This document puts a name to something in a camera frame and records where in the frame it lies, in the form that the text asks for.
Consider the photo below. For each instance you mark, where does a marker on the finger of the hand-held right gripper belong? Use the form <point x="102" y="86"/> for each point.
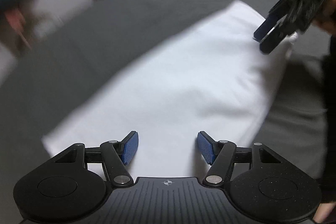
<point x="274" y="41"/>
<point x="263" y="29"/>

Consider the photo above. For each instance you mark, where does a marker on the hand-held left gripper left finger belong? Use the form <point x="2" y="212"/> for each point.
<point x="130" y="148"/>

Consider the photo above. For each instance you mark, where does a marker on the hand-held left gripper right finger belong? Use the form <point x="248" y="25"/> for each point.
<point x="206" y="148"/>

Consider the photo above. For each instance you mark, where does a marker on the white shirt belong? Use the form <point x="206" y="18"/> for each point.
<point x="170" y="82"/>

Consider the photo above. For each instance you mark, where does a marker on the person's left forearm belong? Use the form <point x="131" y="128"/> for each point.
<point x="324" y="213"/>

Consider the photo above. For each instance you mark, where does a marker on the person's right hand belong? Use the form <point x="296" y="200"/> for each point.
<point x="329" y="14"/>

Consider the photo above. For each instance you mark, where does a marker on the grey fuzzy slipper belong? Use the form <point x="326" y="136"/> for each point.
<point x="14" y="20"/>

